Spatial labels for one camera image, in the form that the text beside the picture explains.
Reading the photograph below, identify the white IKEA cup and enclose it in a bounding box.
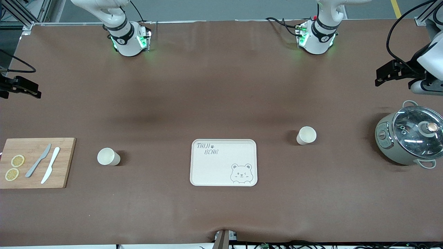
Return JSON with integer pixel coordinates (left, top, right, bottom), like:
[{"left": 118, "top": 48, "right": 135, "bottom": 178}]
[
  {"left": 296, "top": 126, "right": 317, "bottom": 145},
  {"left": 97, "top": 148, "right": 121, "bottom": 166}
]

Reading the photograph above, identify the cream tray with bear print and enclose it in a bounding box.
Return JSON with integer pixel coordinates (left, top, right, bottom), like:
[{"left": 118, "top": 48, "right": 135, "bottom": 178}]
[{"left": 190, "top": 139, "right": 258, "bottom": 187}]

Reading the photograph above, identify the glass pot lid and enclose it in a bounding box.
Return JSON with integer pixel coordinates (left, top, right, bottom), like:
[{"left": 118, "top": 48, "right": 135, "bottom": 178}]
[{"left": 392, "top": 105, "right": 443, "bottom": 160}]

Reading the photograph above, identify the grey electric cooking pot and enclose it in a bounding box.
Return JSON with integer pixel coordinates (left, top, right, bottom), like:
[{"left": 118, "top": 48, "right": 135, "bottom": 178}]
[{"left": 375, "top": 100, "right": 443, "bottom": 169}]

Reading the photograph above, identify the grey plastic knife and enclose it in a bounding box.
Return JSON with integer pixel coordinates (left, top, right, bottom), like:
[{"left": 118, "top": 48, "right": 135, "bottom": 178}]
[{"left": 25, "top": 144, "right": 52, "bottom": 178}]

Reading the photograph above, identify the white plastic knife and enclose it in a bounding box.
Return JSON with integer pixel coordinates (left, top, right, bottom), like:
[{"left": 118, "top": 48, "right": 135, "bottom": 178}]
[{"left": 41, "top": 147, "right": 61, "bottom": 184}]

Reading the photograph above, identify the wooden cutting board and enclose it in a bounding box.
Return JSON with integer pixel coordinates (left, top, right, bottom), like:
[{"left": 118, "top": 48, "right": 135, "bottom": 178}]
[{"left": 0, "top": 138, "right": 76, "bottom": 189}]

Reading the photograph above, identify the brown table mat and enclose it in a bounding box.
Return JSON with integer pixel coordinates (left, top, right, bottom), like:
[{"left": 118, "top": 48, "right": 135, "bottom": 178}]
[{"left": 0, "top": 20, "right": 443, "bottom": 247}]

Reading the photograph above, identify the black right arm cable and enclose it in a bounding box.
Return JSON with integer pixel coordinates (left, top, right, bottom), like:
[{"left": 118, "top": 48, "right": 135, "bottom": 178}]
[{"left": 0, "top": 48, "right": 37, "bottom": 74}]

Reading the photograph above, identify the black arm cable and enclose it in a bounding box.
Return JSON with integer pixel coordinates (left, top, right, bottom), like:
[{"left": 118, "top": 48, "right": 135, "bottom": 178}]
[
  {"left": 386, "top": 0, "right": 443, "bottom": 71},
  {"left": 0, "top": 48, "right": 37, "bottom": 74}
]

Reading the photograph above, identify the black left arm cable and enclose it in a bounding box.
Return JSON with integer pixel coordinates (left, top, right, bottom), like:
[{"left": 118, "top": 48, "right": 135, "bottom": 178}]
[{"left": 386, "top": 0, "right": 443, "bottom": 71}]

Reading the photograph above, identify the aluminium frame profile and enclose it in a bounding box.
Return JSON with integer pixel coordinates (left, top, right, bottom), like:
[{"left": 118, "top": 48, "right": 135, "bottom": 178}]
[
  {"left": 414, "top": 0, "right": 443, "bottom": 27},
  {"left": 0, "top": 0, "right": 52, "bottom": 32}
]

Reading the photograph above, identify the black base power cable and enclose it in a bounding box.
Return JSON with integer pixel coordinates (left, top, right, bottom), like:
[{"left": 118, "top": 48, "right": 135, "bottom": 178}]
[{"left": 265, "top": 17, "right": 302, "bottom": 37}]

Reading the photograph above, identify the camera mount post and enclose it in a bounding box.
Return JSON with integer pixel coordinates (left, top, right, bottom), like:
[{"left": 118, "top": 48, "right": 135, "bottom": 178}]
[{"left": 213, "top": 229, "right": 239, "bottom": 249}]

